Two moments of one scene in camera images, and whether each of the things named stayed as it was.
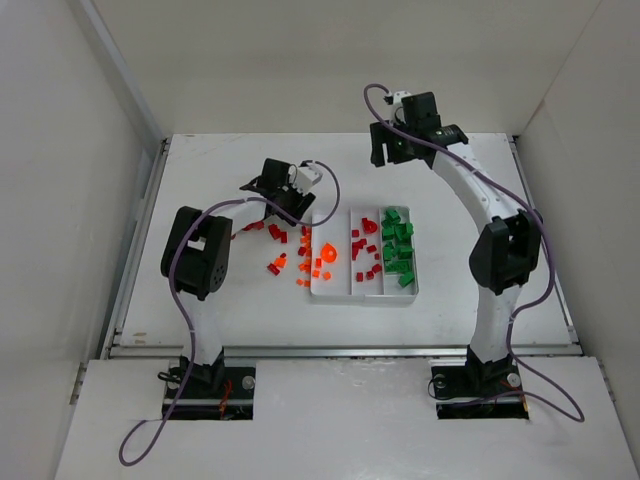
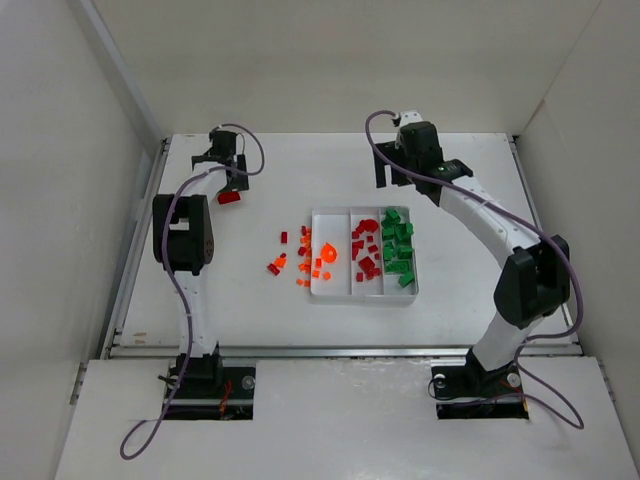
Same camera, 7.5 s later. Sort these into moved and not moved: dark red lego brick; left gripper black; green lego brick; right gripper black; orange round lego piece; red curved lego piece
Moved: right gripper black; left gripper black
Not moved: orange round lego piece; dark red lego brick; red curved lego piece; green lego brick
